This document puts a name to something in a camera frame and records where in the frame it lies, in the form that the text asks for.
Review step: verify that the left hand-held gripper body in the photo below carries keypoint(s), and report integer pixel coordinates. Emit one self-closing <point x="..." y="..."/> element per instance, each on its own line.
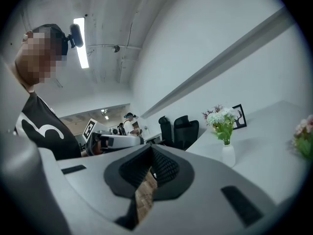
<point x="91" y="128"/>

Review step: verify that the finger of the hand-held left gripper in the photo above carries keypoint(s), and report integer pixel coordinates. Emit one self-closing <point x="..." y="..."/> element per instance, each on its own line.
<point x="122" y="141"/>

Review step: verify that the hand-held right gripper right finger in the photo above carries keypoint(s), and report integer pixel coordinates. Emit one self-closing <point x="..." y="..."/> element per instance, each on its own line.
<point x="207" y="192"/>

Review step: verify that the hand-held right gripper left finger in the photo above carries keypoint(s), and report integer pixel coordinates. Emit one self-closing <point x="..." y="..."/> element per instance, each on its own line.
<point x="93" y="180"/>

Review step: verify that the white ring with dark centre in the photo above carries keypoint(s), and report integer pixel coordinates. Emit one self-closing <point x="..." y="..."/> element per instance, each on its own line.
<point x="228" y="155"/>

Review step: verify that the white green flower bouquet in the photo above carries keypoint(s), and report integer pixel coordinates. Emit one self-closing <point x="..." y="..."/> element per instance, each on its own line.
<point x="221" y="121"/>

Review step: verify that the pink flower bouquet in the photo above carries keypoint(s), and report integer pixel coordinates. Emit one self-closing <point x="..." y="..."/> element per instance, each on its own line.
<point x="305" y="136"/>

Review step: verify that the person's left hand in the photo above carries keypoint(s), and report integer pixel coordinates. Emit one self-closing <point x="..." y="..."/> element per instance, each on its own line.
<point x="98" y="148"/>

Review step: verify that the white side desk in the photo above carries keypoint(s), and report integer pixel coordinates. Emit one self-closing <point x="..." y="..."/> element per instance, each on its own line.
<point x="152" y="137"/>

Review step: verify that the black mesh office chair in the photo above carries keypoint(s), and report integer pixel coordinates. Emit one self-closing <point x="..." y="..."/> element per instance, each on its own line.
<point x="166" y="128"/>
<point x="187" y="131"/>

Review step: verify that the person's black shirt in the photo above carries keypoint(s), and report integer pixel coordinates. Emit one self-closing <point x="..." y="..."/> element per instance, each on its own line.
<point x="41" y="131"/>

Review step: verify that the long ceiling light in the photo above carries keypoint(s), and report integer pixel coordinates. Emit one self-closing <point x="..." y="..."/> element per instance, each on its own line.
<point x="83" y="57"/>

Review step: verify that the rust plant in cream pot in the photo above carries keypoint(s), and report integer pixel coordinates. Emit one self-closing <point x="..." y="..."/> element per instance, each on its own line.
<point x="206" y="114"/>

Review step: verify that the black framed deer picture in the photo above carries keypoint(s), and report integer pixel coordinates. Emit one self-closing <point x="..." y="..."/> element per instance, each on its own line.
<point x="240" y="117"/>

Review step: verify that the ceiling dome sensor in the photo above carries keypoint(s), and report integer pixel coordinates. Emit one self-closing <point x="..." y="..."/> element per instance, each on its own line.
<point x="116" y="48"/>

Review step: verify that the person's face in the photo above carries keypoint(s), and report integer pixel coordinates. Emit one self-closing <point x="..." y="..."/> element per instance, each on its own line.
<point x="36" y="57"/>

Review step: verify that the black head camera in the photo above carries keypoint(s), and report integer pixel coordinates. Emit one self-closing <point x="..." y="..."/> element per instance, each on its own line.
<point x="77" y="35"/>

